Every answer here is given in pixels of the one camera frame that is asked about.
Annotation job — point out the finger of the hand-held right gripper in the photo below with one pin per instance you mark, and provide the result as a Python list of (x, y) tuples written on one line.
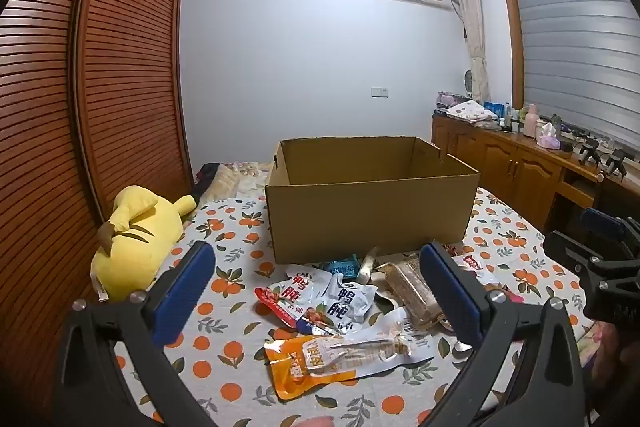
[(575, 249), (600, 218)]

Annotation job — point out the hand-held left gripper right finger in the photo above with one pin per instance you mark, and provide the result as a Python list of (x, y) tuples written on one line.
[(450, 292)]

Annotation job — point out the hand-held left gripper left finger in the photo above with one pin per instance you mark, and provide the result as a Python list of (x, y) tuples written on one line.
[(185, 287)]

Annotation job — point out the brown biscuit packet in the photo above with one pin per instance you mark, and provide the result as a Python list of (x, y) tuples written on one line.
[(410, 292)]

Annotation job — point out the white snack packet blue lettering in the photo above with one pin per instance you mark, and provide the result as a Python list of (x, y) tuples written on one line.
[(350, 302)]

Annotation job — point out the white snack packet red bottom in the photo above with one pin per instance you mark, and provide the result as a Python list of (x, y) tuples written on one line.
[(292, 294)]

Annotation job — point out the brown cardboard box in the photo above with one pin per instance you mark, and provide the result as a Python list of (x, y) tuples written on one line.
[(370, 217)]

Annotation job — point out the orange and white snack packet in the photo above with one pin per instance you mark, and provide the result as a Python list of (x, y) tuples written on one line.
[(310, 367)]

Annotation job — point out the small red white snack packet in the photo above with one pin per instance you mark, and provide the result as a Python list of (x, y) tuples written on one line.
[(472, 264)]

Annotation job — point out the small black tripod stand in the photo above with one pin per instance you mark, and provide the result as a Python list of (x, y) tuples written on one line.
[(589, 152), (616, 163)]

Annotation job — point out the yellow plush toy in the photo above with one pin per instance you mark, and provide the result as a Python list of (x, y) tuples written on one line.
[(135, 242)]

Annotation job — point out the orange fruit print bedsheet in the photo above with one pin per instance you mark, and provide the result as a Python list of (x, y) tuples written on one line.
[(225, 232)]

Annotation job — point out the gold snack packet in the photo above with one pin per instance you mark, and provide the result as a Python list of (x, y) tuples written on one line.
[(367, 264)]

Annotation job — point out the pink tissue box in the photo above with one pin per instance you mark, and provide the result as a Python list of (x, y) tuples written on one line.
[(547, 138)]

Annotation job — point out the dark cloth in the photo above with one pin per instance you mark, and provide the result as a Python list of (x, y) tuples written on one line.
[(205, 179)]

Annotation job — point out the small teal snack packet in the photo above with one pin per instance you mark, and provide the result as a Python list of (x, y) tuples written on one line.
[(342, 268)]

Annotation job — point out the wooden cabinet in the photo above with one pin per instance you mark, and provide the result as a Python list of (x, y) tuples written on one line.
[(505, 162)]

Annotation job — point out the pink bottle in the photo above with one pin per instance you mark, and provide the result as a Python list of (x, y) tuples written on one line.
[(530, 122)]

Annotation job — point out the pink floral quilt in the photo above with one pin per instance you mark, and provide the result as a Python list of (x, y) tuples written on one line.
[(240, 179)]

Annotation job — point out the blue box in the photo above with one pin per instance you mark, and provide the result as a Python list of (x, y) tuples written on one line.
[(494, 108)]

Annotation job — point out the folded floral cloth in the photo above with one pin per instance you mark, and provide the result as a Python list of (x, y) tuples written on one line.
[(472, 112)]

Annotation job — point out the grey window blind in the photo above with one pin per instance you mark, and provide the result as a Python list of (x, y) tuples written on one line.
[(575, 37)]

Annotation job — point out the small white fan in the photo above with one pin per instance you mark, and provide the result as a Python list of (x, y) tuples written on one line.
[(468, 83)]

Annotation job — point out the purple folded cloth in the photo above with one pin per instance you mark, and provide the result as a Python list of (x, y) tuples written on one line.
[(449, 99)]

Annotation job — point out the cream curtain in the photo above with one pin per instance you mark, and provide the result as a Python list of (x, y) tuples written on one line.
[(472, 37)]

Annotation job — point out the wooden louvered wardrobe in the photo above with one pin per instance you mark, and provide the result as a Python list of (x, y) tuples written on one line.
[(75, 82)]

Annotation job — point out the white wall switch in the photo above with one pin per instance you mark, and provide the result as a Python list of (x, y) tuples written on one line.
[(380, 92)]

